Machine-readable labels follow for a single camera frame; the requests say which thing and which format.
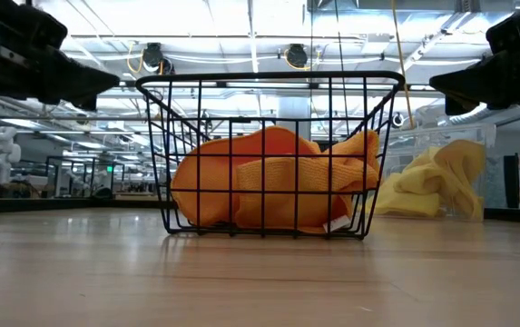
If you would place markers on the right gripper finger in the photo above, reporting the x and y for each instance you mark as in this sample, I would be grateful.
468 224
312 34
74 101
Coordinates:
473 84
457 106

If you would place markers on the yellow microfiber towel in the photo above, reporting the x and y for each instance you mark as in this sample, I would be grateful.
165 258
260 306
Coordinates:
405 200
464 163

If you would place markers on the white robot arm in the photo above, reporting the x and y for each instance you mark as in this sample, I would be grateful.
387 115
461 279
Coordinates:
3 150

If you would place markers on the rig LED light bar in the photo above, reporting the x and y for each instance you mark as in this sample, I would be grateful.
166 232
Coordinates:
423 87

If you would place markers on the small round ceiling fixture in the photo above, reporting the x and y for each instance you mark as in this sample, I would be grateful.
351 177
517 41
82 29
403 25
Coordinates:
397 120

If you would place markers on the clear plastic bin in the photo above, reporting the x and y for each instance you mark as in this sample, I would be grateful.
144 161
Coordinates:
400 150

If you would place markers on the grey hanging cloth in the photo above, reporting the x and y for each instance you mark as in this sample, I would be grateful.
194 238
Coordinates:
495 181

